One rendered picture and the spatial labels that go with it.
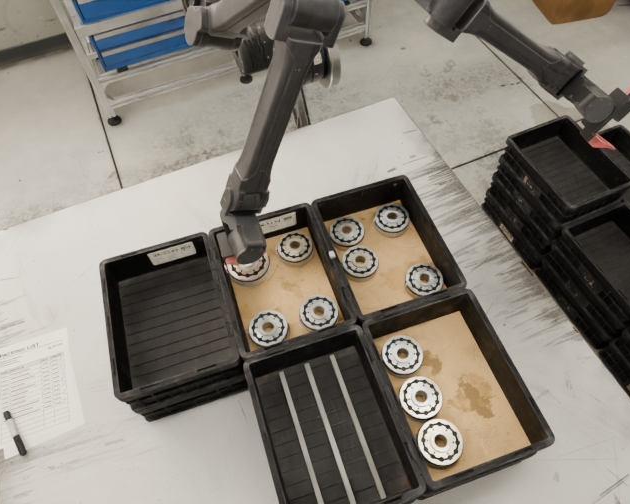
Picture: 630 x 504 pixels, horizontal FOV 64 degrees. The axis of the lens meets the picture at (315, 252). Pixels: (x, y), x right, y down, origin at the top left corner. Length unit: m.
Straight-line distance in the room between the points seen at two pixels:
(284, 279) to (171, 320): 0.33
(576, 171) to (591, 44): 1.69
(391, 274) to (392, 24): 2.55
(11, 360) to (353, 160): 1.26
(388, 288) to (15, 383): 1.08
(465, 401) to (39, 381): 1.16
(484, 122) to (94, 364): 2.39
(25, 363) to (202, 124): 1.84
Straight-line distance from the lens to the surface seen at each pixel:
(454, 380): 1.34
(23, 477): 1.60
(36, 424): 1.62
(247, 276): 1.22
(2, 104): 3.76
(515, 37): 1.08
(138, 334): 1.45
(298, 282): 1.42
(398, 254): 1.48
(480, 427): 1.32
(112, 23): 2.93
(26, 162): 3.31
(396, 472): 1.27
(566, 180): 2.26
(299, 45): 0.83
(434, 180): 1.83
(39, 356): 1.70
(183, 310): 1.44
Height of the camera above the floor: 2.08
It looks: 58 degrees down
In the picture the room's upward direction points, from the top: 4 degrees counter-clockwise
